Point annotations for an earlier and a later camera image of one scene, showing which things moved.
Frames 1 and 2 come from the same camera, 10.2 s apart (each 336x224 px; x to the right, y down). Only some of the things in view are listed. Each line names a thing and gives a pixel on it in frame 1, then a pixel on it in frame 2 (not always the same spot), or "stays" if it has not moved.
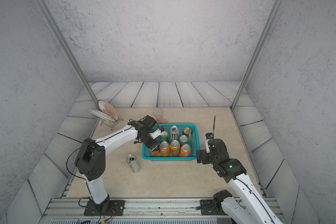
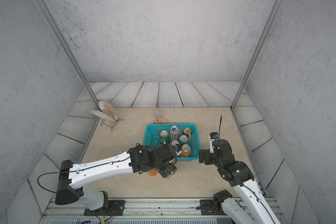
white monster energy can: x=174 y=132 stays
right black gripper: x=204 y=154 stays
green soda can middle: x=183 y=139 stays
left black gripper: x=154 y=145 -> x=171 y=170
